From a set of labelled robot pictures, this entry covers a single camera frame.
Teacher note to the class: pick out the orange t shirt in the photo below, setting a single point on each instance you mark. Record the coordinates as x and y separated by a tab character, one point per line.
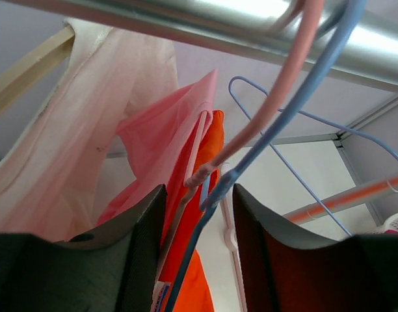
195	294

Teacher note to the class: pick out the pink wire hanger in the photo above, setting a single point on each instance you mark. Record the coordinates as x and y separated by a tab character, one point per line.
293	64

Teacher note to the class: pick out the pink t shirt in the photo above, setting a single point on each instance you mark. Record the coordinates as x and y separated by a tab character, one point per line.
169	140

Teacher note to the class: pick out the cream white t shirt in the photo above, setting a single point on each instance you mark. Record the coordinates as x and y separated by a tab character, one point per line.
48	179

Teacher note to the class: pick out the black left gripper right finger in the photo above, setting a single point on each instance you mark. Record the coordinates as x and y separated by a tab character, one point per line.
288	268

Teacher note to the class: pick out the beige wooden hanger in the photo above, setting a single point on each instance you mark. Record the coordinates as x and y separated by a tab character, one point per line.
22	75

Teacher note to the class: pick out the metal clothes rack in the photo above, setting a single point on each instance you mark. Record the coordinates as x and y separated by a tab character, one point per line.
257	30

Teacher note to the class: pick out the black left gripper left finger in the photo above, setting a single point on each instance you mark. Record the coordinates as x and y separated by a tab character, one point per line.
109	268

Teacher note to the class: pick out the white plastic laundry basket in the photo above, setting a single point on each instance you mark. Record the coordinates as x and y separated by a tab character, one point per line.
391	222

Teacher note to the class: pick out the magenta t shirt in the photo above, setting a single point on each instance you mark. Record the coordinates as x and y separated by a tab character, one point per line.
391	231

